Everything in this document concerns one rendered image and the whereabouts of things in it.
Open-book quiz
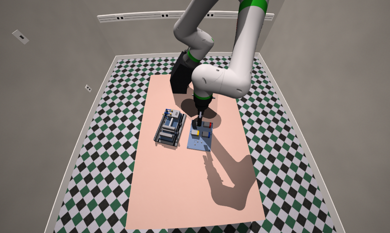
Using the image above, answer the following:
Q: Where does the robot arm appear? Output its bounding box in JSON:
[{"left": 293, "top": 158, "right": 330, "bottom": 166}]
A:
[{"left": 173, "top": 0, "right": 269, "bottom": 106}]

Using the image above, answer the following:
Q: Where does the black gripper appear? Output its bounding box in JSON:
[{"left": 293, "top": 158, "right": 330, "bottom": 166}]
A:
[{"left": 195, "top": 103, "right": 209, "bottom": 126}]

